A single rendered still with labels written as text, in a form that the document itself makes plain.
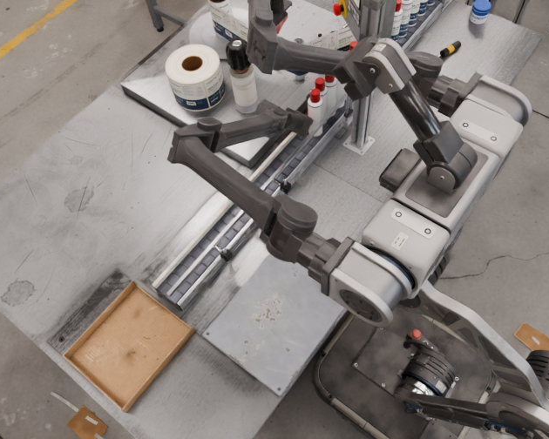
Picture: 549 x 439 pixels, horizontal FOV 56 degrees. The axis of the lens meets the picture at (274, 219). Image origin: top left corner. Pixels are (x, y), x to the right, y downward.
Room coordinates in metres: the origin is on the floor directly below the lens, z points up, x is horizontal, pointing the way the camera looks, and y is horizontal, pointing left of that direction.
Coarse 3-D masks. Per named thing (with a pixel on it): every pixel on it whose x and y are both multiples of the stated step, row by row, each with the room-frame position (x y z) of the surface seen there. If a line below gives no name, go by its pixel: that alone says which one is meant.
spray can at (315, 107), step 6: (312, 90) 1.19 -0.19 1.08; (318, 90) 1.19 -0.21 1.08; (312, 96) 1.17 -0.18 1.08; (318, 96) 1.17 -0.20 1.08; (312, 102) 1.17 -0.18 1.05; (318, 102) 1.17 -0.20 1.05; (312, 108) 1.16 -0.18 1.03; (318, 108) 1.16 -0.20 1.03; (312, 114) 1.16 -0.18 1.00; (318, 114) 1.16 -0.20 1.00; (318, 120) 1.16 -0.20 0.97; (312, 126) 1.16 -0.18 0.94; (318, 132) 1.16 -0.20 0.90
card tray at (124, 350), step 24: (120, 312) 0.62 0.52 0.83; (144, 312) 0.61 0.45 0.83; (168, 312) 0.60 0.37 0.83; (96, 336) 0.55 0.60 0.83; (120, 336) 0.54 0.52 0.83; (144, 336) 0.53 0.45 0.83; (168, 336) 0.52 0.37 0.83; (72, 360) 0.49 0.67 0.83; (96, 360) 0.48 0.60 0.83; (120, 360) 0.47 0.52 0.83; (144, 360) 0.46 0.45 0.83; (168, 360) 0.44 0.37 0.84; (96, 384) 0.40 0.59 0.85; (120, 384) 0.39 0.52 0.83; (144, 384) 0.37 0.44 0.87; (120, 408) 0.32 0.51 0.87
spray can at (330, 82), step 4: (328, 76) 1.25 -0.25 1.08; (332, 76) 1.25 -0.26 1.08; (328, 80) 1.25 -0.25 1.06; (332, 80) 1.25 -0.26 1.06; (336, 80) 1.26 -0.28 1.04; (328, 84) 1.24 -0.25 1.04; (332, 84) 1.24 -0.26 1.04; (336, 84) 1.25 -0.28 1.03; (328, 88) 1.24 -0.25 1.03; (332, 88) 1.24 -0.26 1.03; (328, 92) 1.24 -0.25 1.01; (332, 92) 1.24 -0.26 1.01; (328, 96) 1.24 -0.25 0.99; (332, 96) 1.24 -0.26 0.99; (328, 100) 1.24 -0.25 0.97; (332, 100) 1.24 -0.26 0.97; (328, 104) 1.24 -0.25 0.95; (332, 104) 1.24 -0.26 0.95; (328, 108) 1.24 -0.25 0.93; (332, 116) 1.24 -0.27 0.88
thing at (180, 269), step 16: (336, 112) 1.26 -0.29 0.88; (288, 144) 1.14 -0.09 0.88; (272, 192) 0.95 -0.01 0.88; (240, 208) 0.91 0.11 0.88; (224, 224) 0.85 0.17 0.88; (240, 224) 0.85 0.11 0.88; (208, 240) 0.80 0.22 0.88; (224, 240) 0.79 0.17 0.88; (192, 256) 0.75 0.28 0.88; (208, 256) 0.75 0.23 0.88; (176, 272) 0.71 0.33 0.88; (160, 288) 0.66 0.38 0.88
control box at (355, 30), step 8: (344, 0) 1.26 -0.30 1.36; (352, 0) 1.21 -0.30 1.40; (392, 0) 1.15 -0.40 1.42; (344, 8) 1.26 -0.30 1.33; (392, 8) 1.15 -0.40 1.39; (344, 16) 1.25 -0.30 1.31; (360, 16) 1.15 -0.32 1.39; (384, 16) 1.15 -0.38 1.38; (392, 16) 1.15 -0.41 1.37; (352, 24) 1.20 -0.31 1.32; (360, 24) 1.15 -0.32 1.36; (384, 24) 1.15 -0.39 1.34; (392, 24) 1.16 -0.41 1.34; (352, 32) 1.19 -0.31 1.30; (360, 32) 1.15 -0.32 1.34; (384, 32) 1.15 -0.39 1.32
